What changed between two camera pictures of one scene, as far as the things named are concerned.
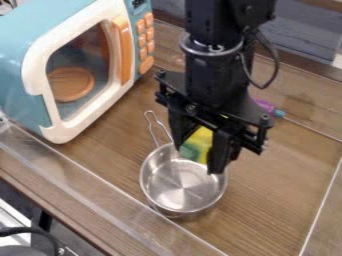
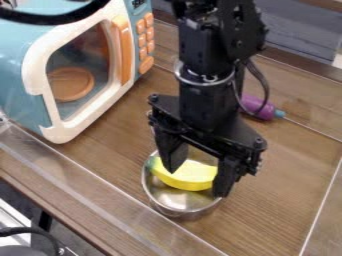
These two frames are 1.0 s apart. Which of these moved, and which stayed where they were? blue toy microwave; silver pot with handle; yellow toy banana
Moved: yellow toy banana
Stayed: silver pot with handle; blue toy microwave
